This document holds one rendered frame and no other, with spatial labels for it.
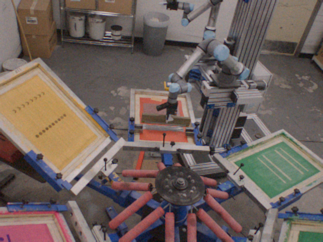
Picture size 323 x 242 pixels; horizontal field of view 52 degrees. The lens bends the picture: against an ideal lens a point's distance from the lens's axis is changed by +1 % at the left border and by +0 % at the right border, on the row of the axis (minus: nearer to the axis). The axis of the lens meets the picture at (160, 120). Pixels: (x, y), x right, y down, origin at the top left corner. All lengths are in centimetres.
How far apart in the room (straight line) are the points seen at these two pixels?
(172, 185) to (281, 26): 532
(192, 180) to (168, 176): 14
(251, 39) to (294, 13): 372
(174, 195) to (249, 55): 179
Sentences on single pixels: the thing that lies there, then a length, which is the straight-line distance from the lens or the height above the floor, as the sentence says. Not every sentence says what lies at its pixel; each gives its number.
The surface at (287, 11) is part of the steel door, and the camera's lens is 679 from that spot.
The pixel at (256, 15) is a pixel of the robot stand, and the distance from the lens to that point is 311.
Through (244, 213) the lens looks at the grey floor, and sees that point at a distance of 369.
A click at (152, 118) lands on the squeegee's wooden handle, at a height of 112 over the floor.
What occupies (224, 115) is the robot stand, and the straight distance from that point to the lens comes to 360.
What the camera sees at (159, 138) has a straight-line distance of 275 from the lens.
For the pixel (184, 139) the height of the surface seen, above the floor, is 96.
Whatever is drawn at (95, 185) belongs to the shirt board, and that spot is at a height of 92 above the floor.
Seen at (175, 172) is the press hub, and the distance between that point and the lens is 201.
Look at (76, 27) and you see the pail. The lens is 597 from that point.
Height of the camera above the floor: 279
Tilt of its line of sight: 38 degrees down
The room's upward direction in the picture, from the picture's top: 9 degrees clockwise
